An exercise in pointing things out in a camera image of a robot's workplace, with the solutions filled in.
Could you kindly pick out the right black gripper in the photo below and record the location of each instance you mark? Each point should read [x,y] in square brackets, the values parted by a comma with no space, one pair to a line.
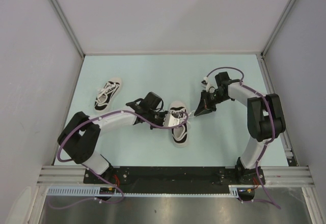
[204,106]

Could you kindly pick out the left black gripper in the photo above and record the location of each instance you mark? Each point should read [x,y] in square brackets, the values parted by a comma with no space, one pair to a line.
[163,113]

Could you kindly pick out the black white sneaker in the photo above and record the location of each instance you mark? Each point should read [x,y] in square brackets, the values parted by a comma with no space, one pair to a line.
[180,134]
[107,94]

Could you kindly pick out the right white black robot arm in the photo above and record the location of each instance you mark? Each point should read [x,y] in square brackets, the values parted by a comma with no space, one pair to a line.
[265,121]

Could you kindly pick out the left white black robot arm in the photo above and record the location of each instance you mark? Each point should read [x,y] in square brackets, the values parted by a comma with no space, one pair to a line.
[78,140]

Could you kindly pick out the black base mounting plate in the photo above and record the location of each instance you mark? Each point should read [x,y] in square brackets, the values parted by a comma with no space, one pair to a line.
[182,177]

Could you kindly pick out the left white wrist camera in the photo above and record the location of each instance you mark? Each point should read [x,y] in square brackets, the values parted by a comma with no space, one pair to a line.
[171,122]

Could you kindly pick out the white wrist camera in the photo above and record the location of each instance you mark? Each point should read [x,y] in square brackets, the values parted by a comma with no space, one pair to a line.
[171,122]
[208,87]

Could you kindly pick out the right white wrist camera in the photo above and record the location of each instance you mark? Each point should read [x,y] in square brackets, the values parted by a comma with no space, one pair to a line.
[208,87]

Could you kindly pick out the grey slotted cable duct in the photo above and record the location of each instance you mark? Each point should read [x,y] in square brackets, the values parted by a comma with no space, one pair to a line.
[228,191]

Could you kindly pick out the aluminium front frame rail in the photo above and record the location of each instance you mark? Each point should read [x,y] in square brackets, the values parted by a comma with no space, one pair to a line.
[275,176]

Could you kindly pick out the right aluminium corner post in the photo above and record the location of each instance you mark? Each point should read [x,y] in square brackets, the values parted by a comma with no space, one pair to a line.
[281,21]

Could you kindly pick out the aluminium corner post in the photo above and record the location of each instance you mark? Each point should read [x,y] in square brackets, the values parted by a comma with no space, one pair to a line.
[281,21]
[66,26]

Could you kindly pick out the left aluminium corner post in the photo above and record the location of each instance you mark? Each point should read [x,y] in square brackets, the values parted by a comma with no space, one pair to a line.
[66,26]

